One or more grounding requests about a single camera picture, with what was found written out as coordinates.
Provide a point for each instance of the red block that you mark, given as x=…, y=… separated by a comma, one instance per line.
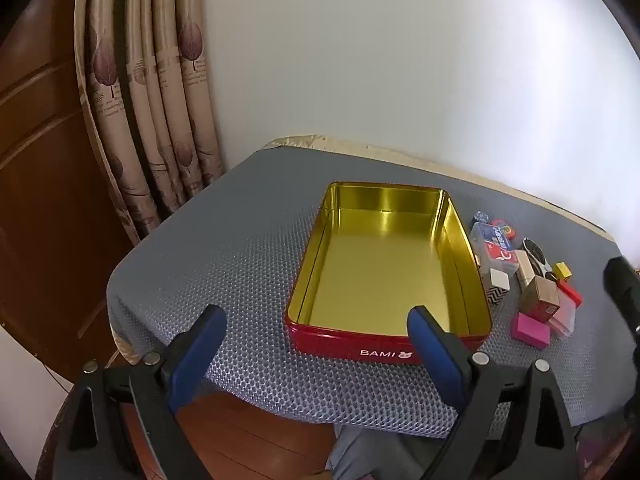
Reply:
x=571, y=294

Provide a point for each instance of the grey mesh table mat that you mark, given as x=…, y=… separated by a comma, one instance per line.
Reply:
x=225, y=240

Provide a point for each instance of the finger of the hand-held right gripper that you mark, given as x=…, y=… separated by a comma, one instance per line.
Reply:
x=622, y=290

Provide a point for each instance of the black round tin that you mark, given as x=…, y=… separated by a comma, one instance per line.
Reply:
x=536, y=251

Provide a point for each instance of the beige leaf print curtain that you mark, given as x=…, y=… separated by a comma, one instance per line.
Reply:
x=150, y=110

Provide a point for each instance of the small yellow block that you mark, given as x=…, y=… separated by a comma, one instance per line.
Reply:
x=562, y=271

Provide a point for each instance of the red tin box gold inside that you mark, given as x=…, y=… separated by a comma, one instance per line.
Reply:
x=380, y=260

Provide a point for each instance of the red and blue round toy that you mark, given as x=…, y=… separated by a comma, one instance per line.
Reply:
x=502, y=227

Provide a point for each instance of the white chevron patterned block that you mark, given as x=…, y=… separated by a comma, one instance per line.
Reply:
x=496, y=285

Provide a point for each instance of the person's grey trousers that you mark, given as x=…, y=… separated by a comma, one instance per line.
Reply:
x=380, y=455

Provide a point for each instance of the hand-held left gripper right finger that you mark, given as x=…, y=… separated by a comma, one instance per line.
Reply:
x=435, y=350

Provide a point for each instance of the brown wooden door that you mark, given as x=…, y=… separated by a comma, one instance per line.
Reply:
x=40, y=160

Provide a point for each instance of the beige tablecloth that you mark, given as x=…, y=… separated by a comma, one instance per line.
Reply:
x=450, y=167

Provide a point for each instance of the clear playing card box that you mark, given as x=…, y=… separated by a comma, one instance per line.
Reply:
x=495, y=250

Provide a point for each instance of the brown cardboard cube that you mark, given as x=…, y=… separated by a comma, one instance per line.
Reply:
x=539, y=297

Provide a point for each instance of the magenta pink block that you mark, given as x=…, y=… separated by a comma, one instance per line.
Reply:
x=530, y=330

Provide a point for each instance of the translucent pink box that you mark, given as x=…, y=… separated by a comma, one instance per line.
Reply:
x=564, y=317

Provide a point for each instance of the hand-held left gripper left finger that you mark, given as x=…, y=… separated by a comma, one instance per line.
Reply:
x=192, y=360

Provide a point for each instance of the cream wooden block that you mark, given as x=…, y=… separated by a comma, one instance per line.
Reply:
x=523, y=267

